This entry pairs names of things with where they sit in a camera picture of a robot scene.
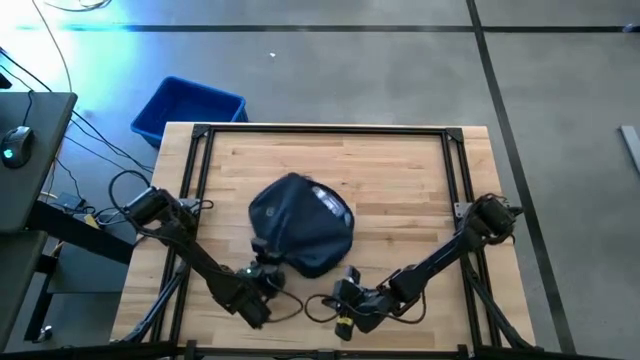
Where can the blue plastic tub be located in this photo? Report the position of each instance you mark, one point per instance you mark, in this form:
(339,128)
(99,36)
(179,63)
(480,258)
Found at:
(185,105)

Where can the black computer mouse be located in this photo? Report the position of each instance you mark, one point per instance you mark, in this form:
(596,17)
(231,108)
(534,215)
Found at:
(17,147)

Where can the black aluminium table frame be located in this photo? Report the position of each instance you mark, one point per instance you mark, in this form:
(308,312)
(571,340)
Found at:
(325,129)

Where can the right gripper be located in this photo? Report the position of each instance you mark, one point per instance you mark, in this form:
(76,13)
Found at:
(367,305)

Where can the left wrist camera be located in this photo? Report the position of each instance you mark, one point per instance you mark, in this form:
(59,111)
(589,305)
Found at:
(260,247)

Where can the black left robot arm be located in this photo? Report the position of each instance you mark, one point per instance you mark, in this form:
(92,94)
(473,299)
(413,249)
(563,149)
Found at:
(200,255)

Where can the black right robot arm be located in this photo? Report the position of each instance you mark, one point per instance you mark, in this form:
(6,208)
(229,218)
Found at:
(440,255)

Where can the black desk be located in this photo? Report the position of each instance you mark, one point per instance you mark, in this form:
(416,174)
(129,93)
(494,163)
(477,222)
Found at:
(30,190)

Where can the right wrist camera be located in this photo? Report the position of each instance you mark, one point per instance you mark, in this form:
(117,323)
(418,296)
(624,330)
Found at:
(352,275)

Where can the black power adapter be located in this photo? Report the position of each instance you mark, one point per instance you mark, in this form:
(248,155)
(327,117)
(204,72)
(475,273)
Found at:
(67,201)

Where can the grey metal bar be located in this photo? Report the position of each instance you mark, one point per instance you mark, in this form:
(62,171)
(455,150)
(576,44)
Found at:
(631,147)

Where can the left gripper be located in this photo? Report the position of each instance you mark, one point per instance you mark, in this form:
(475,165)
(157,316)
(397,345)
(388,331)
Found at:
(265,280)

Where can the navy blue backpack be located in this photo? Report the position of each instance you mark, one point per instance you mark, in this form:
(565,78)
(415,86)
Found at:
(305,225)

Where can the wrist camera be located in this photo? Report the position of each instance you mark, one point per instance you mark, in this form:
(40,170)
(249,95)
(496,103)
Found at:
(352,275)
(260,247)

